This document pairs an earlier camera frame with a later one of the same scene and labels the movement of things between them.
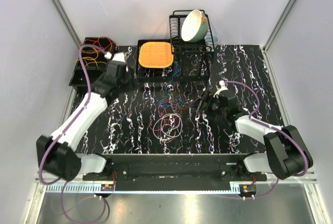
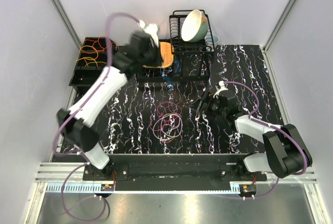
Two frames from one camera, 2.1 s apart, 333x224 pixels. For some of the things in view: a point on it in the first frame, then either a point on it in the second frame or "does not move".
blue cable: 166,93 -> 168,79
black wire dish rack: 179,45 does not move
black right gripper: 208,97 does not move
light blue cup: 208,38 does not move
